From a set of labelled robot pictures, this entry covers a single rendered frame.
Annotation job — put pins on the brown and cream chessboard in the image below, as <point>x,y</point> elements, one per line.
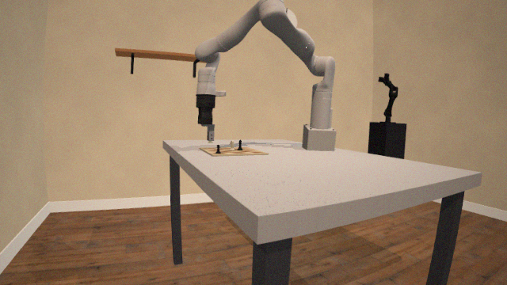
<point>225,151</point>

